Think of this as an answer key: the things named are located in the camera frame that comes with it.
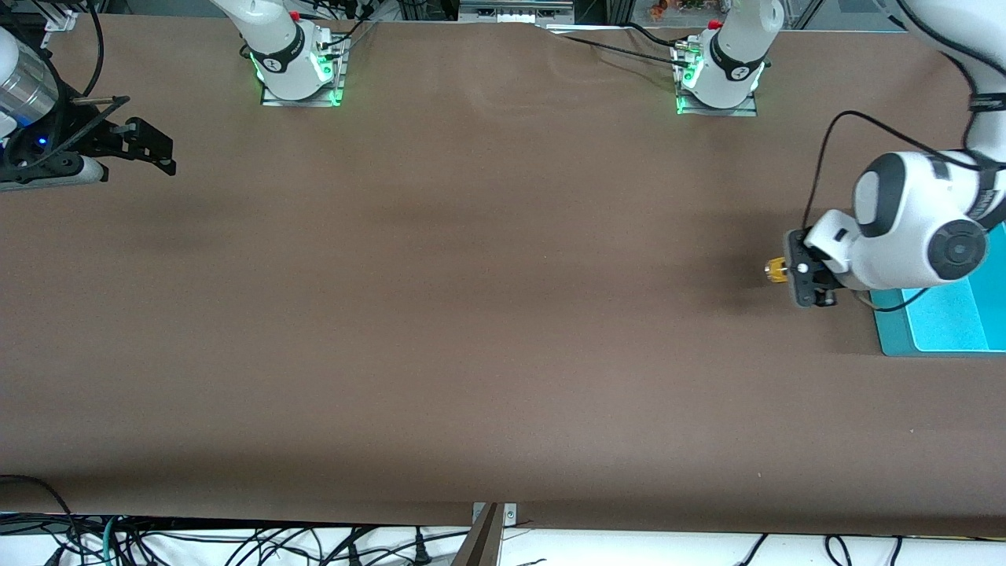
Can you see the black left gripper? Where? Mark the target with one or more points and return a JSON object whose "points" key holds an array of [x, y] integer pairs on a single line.
{"points": [[824, 299]]}

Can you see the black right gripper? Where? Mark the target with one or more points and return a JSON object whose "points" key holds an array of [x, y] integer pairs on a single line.
{"points": [[96, 141]]}

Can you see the yellow toy beetle car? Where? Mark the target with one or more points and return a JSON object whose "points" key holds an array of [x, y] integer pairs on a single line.
{"points": [[778, 270]]}

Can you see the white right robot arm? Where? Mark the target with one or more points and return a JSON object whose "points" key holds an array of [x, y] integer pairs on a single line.
{"points": [[275, 55]]}

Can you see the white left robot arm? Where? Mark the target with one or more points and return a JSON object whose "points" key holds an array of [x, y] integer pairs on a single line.
{"points": [[912, 212]]}

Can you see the teal plastic bin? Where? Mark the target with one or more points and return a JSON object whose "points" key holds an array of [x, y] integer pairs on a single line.
{"points": [[943, 322]]}

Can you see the black power plug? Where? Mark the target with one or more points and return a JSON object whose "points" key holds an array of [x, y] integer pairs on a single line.
{"points": [[421, 550]]}

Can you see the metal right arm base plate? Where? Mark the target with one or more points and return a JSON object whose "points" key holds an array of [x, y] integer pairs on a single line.
{"points": [[302, 102]]}

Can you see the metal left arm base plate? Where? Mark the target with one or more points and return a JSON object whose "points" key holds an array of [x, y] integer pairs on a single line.
{"points": [[715, 112]]}

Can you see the aluminium frame with sockets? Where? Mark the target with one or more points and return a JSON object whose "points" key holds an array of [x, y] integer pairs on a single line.
{"points": [[515, 9]]}

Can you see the small metal table bracket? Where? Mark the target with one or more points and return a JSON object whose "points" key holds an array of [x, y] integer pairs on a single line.
{"points": [[511, 515]]}

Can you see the dark brown slanted post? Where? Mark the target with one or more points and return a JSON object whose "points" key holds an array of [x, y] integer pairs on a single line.
{"points": [[481, 542]]}

